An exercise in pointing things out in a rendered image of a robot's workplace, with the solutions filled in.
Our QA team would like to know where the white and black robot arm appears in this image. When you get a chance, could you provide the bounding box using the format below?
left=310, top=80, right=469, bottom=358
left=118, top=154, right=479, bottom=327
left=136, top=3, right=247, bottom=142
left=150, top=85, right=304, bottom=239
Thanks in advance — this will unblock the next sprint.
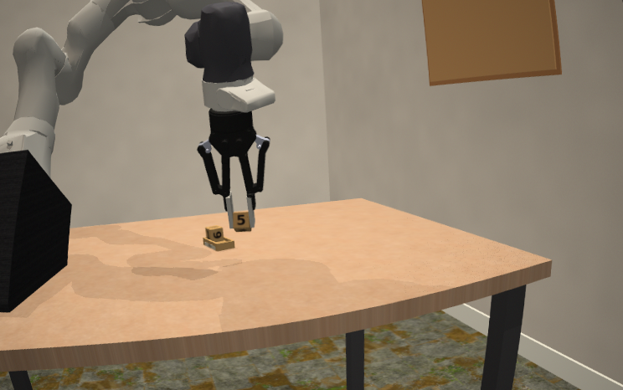
left=0, top=0, right=283, bottom=178

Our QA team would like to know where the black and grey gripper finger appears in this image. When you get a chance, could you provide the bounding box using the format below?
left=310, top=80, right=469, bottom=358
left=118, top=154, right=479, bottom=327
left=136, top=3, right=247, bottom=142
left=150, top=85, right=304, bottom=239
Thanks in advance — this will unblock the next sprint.
left=235, top=135, right=270, bottom=228
left=197, top=139, right=234, bottom=228

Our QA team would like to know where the tan number cube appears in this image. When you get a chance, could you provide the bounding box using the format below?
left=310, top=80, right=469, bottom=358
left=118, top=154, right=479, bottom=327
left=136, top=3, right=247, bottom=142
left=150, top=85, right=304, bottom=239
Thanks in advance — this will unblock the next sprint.
left=233, top=212, right=251, bottom=232
left=205, top=225, right=224, bottom=242

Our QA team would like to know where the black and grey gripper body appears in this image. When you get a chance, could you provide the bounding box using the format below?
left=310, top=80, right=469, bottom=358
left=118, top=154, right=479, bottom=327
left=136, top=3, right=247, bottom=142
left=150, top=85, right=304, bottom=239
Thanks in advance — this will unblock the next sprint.
left=209, top=108, right=257, bottom=157

